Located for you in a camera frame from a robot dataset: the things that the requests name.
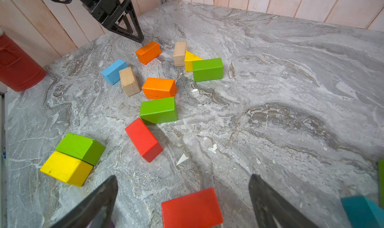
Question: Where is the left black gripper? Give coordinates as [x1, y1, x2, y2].
[80, 0, 144, 43]

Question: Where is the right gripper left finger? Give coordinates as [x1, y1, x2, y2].
[53, 175, 119, 228]

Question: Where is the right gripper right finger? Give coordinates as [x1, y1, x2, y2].
[249, 174, 317, 228]

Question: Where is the long orange block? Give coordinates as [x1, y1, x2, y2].
[136, 41, 161, 65]

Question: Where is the long natural wood block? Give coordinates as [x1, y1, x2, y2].
[173, 41, 188, 67]

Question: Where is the red block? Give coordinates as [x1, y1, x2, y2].
[162, 188, 224, 228]
[125, 118, 164, 163]

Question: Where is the yellow triangle block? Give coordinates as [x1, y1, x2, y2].
[185, 51, 203, 72]

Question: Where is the light blue block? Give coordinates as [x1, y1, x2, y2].
[101, 60, 129, 85]

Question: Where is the front yellow block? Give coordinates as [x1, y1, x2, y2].
[40, 151, 94, 187]

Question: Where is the small natural wood block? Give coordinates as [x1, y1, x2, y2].
[119, 67, 141, 97]

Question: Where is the middle orange block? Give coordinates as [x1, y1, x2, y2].
[142, 78, 177, 100]

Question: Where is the red block beside green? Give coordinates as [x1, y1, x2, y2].
[125, 118, 164, 163]

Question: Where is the teal triangle block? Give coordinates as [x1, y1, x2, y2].
[341, 196, 384, 228]

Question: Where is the red pen holder cup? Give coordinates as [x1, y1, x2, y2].
[1, 31, 47, 92]

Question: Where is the upright green block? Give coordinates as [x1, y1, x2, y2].
[378, 159, 384, 209]

